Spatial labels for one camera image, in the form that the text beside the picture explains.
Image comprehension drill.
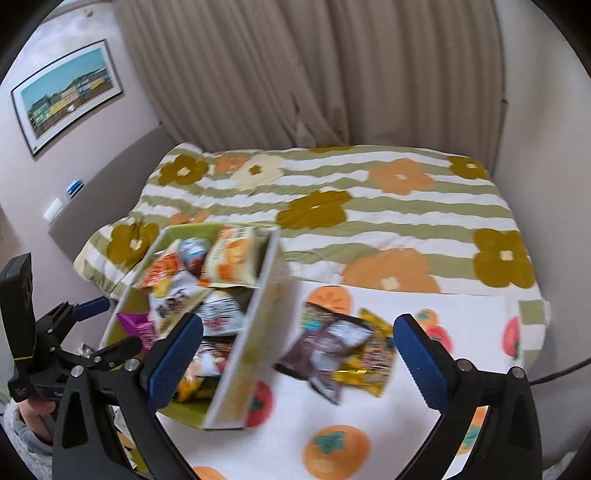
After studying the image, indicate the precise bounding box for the gold black snack packet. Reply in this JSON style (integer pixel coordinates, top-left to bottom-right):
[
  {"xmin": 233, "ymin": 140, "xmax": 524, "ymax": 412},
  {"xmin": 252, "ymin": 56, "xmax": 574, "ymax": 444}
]
[{"xmin": 332, "ymin": 309, "xmax": 398, "ymax": 398}]

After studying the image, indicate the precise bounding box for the green cardboard box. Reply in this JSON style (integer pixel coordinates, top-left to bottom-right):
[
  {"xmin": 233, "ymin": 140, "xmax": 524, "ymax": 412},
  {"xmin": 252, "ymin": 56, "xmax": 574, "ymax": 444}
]
[{"xmin": 99, "ymin": 224, "xmax": 294, "ymax": 431}]

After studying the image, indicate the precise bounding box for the white blue snack packet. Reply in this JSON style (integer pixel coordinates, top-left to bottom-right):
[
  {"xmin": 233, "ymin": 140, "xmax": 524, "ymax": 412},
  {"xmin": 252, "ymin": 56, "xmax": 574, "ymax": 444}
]
[{"xmin": 178, "ymin": 237, "xmax": 218, "ymax": 278}]

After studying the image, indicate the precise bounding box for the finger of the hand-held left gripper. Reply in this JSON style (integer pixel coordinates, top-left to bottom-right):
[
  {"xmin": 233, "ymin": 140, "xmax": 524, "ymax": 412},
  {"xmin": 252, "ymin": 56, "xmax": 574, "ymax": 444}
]
[
  {"xmin": 92, "ymin": 336, "xmax": 144, "ymax": 370},
  {"xmin": 69, "ymin": 296, "xmax": 112, "ymax": 321}
]

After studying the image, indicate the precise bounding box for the framed wall picture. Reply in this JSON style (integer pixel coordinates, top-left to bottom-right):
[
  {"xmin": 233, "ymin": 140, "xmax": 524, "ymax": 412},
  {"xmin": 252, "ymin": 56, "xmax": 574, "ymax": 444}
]
[{"xmin": 10, "ymin": 39, "xmax": 124, "ymax": 158}]

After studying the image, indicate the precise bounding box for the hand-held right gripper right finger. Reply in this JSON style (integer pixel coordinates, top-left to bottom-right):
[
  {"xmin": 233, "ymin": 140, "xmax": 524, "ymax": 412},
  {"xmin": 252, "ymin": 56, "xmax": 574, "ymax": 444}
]
[{"xmin": 392, "ymin": 314, "xmax": 541, "ymax": 480}]

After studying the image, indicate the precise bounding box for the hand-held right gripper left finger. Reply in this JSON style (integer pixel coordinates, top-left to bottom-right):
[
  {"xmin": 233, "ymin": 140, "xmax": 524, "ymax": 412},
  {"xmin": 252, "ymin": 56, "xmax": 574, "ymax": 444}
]
[{"xmin": 53, "ymin": 314, "xmax": 206, "ymax": 480}]

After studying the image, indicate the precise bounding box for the white persimmon print cloth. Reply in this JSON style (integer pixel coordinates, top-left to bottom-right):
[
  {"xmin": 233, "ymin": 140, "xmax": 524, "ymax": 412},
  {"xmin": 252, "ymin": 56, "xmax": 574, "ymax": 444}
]
[{"xmin": 152, "ymin": 281, "xmax": 546, "ymax": 480}]

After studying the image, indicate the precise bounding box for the brown snack packet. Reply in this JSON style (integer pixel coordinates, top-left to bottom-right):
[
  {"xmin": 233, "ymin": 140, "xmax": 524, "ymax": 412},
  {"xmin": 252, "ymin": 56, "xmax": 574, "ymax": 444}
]
[{"xmin": 274, "ymin": 302, "xmax": 375, "ymax": 405}]

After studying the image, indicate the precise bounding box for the red black snack packet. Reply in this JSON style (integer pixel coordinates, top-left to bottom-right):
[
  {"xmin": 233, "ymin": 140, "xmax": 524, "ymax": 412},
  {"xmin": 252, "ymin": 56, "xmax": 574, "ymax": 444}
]
[{"xmin": 198, "ymin": 336, "xmax": 237, "ymax": 371}]

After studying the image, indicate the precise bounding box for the grey headboard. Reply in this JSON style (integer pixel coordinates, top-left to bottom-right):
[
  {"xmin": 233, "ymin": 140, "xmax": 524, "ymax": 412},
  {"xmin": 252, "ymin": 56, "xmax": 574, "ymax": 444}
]
[{"xmin": 48, "ymin": 122, "xmax": 185, "ymax": 252}]

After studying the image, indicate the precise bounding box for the white black print snack packet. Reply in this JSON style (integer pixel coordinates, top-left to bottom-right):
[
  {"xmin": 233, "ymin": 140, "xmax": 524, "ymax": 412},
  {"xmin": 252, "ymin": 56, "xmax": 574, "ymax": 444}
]
[{"xmin": 148, "ymin": 272, "xmax": 209, "ymax": 337}]

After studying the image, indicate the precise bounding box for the beige curtain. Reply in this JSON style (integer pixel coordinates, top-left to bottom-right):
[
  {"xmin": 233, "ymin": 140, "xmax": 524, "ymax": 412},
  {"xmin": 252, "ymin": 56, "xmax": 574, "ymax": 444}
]
[{"xmin": 113, "ymin": 0, "xmax": 509, "ymax": 155}]

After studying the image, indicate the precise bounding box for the grey cartoon snack packet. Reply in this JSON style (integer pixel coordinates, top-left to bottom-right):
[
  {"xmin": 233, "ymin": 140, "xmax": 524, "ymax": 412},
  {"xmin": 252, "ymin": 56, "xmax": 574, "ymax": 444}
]
[{"xmin": 201, "ymin": 288, "xmax": 247, "ymax": 333}]

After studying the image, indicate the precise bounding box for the purple snack packet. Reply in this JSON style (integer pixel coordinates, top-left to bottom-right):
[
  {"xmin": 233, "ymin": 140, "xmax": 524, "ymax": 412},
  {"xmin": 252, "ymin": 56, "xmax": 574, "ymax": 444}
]
[{"xmin": 116, "ymin": 311, "xmax": 158, "ymax": 355}]

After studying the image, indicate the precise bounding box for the person's left hand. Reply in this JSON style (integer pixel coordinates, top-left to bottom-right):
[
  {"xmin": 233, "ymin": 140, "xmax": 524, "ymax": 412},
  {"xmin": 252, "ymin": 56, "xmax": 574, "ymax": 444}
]
[{"xmin": 16, "ymin": 399, "xmax": 58, "ymax": 440}]

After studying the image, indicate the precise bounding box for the cream cheese stick snack packet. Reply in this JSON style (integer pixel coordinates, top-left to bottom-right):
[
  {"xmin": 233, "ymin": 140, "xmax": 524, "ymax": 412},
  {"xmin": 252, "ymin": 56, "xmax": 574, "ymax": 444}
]
[{"xmin": 199, "ymin": 225, "xmax": 269, "ymax": 289}]

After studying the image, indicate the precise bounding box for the orange snack packet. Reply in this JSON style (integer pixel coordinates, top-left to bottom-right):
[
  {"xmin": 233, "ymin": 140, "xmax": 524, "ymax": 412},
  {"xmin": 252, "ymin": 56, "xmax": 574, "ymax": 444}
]
[{"xmin": 139, "ymin": 251, "xmax": 186, "ymax": 289}]

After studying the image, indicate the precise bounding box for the floral striped blanket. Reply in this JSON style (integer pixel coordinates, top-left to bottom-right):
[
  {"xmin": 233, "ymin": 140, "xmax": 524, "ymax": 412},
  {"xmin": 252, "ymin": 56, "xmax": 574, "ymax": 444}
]
[{"xmin": 74, "ymin": 143, "xmax": 551, "ymax": 298}]

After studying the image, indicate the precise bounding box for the yellow snack packet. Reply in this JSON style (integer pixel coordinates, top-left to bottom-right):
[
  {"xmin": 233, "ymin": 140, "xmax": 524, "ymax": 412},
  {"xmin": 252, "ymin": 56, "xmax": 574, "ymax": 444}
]
[{"xmin": 175, "ymin": 355, "xmax": 228, "ymax": 403}]

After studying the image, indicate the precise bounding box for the person's left forearm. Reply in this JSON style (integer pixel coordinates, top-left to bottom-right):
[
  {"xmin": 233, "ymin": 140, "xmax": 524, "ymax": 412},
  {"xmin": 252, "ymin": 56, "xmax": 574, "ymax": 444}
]
[{"xmin": 0, "ymin": 399, "xmax": 55, "ymax": 480}]

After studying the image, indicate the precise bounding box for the black cable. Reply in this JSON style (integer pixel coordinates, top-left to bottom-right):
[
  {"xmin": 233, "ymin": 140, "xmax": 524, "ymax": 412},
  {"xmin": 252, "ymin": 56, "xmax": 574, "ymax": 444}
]
[{"xmin": 529, "ymin": 342, "xmax": 591, "ymax": 387}]

